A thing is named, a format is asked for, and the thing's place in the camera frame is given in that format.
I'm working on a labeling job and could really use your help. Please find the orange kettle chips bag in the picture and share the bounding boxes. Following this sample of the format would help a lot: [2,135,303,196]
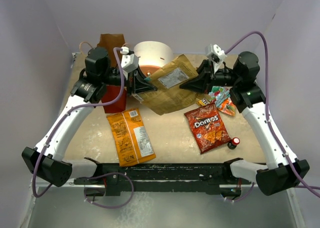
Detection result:
[106,108,156,167]

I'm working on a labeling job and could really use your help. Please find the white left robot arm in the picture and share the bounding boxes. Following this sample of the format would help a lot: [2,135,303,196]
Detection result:
[21,47,156,187]

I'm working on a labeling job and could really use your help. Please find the red Doritos chip bag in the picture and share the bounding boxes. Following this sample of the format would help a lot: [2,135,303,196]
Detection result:
[184,103,231,154]

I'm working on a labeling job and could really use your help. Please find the white round drawer cabinet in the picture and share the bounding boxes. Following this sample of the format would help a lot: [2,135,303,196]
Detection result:
[133,41,174,76]

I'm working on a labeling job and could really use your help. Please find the red emergency stop button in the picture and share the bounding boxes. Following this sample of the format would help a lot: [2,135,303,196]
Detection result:
[227,137,240,150]

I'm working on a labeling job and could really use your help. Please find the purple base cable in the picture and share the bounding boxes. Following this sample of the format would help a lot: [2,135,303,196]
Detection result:
[223,182,255,203]
[83,172,135,209]

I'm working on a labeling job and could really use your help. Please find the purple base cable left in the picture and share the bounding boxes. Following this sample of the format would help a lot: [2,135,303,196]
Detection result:
[83,172,135,209]

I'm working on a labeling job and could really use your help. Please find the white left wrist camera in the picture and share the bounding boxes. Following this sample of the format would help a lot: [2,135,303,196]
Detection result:
[120,47,139,73]

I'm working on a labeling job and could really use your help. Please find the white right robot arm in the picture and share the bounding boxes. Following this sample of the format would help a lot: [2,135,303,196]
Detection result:
[180,52,310,196]

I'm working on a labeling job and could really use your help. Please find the teal candy pouch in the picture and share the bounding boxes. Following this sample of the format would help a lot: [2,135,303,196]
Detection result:
[208,86,230,107]

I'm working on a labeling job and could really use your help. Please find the orange white snack bag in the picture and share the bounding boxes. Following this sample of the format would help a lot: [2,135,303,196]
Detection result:
[217,98,236,116]

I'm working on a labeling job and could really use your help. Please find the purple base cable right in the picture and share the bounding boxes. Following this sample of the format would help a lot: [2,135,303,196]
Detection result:
[223,182,255,203]

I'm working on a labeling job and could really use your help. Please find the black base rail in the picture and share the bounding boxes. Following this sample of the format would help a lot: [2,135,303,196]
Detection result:
[74,163,250,196]

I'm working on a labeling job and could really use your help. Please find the gold foil snack bag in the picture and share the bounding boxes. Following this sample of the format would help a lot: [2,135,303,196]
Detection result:
[132,54,201,115]

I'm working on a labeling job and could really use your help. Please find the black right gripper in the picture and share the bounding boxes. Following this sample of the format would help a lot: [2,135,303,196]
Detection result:
[180,59,241,94]

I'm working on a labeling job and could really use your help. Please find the red brown paper bag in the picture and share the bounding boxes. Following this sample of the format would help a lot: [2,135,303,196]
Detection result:
[84,34,127,114]

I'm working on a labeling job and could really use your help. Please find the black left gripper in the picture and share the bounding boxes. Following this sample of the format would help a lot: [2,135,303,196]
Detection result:
[100,63,157,97]

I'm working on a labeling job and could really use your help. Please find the yellow M&M's candy pack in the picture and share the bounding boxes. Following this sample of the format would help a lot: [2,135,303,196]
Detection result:
[197,98,210,106]

